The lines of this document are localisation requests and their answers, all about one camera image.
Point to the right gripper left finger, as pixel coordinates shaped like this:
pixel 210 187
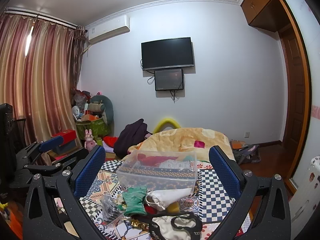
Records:
pixel 41 219

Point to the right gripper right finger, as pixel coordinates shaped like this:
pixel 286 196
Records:
pixel 272 218

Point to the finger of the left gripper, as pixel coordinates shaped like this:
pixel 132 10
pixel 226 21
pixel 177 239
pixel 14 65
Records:
pixel 50 144

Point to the green knit cloth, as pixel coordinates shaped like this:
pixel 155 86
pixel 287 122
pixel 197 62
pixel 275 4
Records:
pixel 131 201

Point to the gold shiny pouch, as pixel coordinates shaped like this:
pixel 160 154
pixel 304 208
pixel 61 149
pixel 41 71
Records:
pixel 135 223

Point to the black trimmed white mesh bag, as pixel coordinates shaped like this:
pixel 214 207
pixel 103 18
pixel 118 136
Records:
pixel 183 225

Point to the red velvet pouch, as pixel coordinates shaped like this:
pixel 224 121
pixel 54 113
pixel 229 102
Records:
pixel 150 210

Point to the white drawstring pouch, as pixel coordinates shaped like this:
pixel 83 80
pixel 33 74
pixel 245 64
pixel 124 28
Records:
pixel 161 199

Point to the red gift box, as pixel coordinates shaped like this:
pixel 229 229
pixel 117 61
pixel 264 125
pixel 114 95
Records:
pixel 65 136

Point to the pink rabbit toy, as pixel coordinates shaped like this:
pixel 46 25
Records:
pixel 90 143

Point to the green storage box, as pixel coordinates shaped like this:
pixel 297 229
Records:
pixel 98 127

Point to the patterned patchwork bed cover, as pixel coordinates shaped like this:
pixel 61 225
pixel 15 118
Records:
pixel 210 202

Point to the grey green plush toy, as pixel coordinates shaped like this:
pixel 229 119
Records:
pixel 102 105

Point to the grey bag on floor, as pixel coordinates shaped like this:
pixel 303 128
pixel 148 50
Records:
pixel 245 153

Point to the dark purple jacket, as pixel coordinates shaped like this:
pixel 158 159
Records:
pixel 133 134

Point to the striped pink curtain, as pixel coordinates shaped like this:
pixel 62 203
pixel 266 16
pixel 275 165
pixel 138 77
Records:
pixel 40 70

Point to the clear plastic storage bin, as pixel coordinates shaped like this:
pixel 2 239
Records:
pixel 158 170

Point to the yellow sponge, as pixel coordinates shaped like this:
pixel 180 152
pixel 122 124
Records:
pixel 173 208

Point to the beige fleece blanket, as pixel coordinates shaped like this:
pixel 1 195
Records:
pixel 198 140

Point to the yellow curved foam tube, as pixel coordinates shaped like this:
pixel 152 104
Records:
pixel 166 122

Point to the white air conditioner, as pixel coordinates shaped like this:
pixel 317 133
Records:
pixel 105 30

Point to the wooden door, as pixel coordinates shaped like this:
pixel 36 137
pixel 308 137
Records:
pixel 298 95

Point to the wooden overhead cabinet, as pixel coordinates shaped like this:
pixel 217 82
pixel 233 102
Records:
pixel 269 15

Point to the small black wall monitor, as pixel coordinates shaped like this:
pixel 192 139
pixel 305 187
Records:
pixel 169 79

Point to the large black wall television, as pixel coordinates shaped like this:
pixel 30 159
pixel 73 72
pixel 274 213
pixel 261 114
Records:
pixel 167 53

